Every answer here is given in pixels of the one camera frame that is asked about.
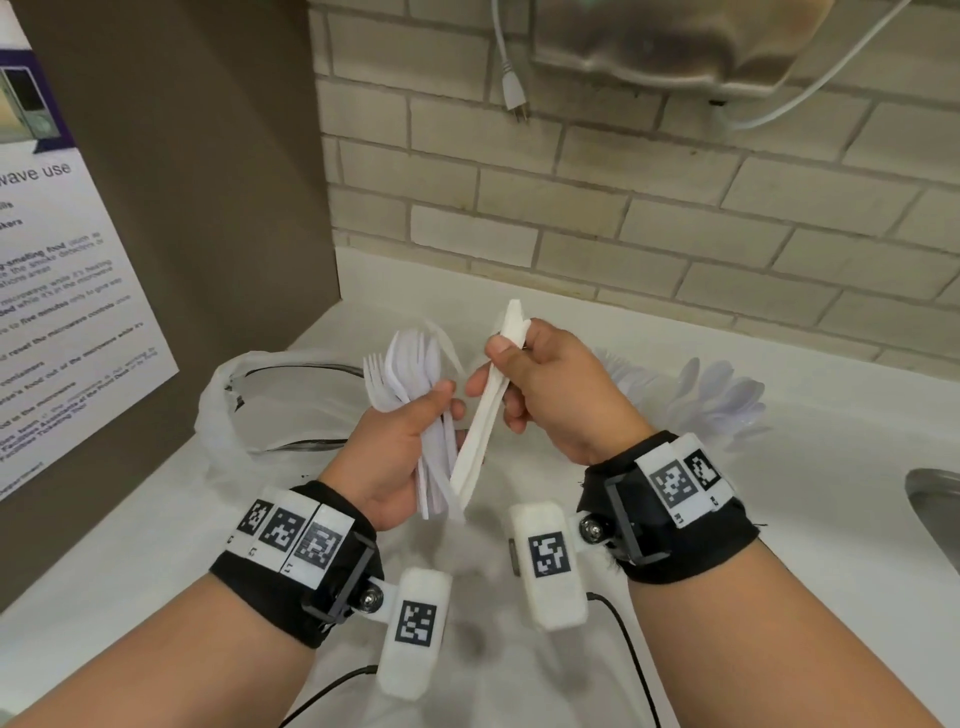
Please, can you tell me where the person's right hand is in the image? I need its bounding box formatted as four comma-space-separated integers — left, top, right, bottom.
464, 318, 654, 469

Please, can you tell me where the person's left hand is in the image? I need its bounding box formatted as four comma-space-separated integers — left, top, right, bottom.
318, 378, 472, 534

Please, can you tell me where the bunch of white plastic forks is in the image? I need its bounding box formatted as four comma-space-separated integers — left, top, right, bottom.
596, 346, 665, 410

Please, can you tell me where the bundle of white plastic cutlery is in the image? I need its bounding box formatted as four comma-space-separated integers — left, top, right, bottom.
363, 322, 468, 523

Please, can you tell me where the bunch of white plastic spoons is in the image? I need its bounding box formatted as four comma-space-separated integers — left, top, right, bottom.
665, 357, 774, 453

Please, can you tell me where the clear zip bag black zipper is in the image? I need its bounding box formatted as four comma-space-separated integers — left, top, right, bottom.
196, 346, 391, 483

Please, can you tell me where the person's left forearm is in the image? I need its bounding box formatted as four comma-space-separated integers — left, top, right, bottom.
0, 575, 322, 728

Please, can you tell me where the person's right forearm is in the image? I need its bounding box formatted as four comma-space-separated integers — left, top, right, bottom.
622, 543, 948, 728

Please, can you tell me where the white power plug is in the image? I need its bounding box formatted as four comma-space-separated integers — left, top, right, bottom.
489, 0, 535, 126

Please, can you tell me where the white paper notice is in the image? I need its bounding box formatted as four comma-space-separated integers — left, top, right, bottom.
0, 0, 181, 504

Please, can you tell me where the stainless steel sink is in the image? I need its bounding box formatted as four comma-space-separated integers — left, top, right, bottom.
903, 468, 960, 573

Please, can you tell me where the black left wrist strap with markers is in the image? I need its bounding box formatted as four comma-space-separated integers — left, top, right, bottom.
209, 479, 386, 651

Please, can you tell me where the black wrist strap with markers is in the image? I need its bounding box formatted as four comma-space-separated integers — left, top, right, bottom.
209, 479, 386, 651
575, 429, 761, 586

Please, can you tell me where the black right wrist strap with markers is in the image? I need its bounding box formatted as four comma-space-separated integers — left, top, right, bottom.
575, 429, 761, 586

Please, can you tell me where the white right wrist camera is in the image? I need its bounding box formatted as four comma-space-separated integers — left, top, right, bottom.
508, 502, 591, 631

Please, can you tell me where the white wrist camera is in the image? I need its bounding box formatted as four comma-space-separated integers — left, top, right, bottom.
508, 502, 591, 631
377, 567, 454, 703

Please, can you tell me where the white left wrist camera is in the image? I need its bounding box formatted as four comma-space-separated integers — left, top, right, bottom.
377, 567, 454, 703

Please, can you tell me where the black left camera cable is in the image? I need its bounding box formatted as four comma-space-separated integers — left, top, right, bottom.
281, 665, 380, 728

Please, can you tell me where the black camera cable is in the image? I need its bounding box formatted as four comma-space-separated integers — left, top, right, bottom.
281, 665, 380, 728
587, 592, 667, 728

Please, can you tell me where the black right camera cable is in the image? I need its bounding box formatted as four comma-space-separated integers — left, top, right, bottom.
587, 592, 667, 728

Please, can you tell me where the white wall appliance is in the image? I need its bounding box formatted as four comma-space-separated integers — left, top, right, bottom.
528, 0, 835, 100

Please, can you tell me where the white appliance cord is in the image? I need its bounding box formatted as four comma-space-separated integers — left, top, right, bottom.
708, 0, 914, 133

